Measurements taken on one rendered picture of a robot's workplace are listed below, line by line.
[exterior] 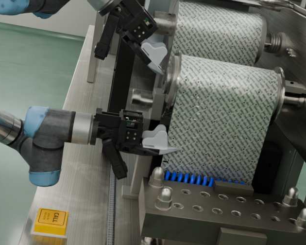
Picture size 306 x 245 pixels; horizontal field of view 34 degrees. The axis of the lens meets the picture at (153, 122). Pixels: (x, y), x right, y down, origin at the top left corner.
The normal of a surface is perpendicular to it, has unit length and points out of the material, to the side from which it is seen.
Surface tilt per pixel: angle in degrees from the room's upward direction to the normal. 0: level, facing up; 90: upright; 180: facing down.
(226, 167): 90
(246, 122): 90
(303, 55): 90
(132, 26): 90
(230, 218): 0
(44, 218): 0
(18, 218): 0
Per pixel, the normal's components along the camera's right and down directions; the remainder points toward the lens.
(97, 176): 0.18, -0.92
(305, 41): -0.98, -0.14
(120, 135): 0.05, 0.38
